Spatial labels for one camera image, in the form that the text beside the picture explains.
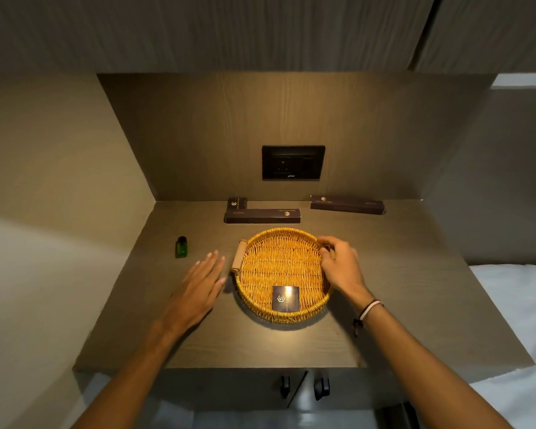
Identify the person's left hand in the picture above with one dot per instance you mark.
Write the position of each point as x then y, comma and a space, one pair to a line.
193, 294

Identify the person's right hand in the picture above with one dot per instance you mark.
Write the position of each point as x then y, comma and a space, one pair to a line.
345, 272

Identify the person's left thumb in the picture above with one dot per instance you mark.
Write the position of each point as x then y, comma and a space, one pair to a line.
222, 283

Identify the person's left middle finger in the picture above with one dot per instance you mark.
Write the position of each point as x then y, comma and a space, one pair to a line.
210, 264

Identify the person's left little finger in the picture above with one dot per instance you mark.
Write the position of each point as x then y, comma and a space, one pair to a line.
194, 271

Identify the person's right thumb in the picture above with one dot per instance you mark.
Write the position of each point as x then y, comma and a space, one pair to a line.
324, 259

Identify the round wicker basket tray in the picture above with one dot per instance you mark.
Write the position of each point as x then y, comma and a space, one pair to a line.
277, 268

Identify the person's right forearm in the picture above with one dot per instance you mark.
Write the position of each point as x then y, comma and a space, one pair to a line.
429, 375

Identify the person's left forearm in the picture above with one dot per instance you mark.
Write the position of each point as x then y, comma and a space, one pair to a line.
129, 379

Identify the small green bottle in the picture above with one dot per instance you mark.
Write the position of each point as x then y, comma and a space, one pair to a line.
181, 248

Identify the small square dark box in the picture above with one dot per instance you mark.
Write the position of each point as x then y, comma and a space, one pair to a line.
286, 299

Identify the long dark box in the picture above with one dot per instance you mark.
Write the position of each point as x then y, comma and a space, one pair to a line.
347, 204
262, 216

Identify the white wrist band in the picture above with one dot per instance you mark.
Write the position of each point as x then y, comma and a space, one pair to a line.
370, 309

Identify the white bed sheet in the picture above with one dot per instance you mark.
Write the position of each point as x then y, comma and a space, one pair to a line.
518, 344

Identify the wide wooden cabinet door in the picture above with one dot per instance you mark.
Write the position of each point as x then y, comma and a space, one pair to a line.
205, 33

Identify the narrow wooden cabinet door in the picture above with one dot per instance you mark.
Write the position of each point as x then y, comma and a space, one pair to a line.
487, 33

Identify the black wall socket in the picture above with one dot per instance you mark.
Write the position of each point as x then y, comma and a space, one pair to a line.
293, 163

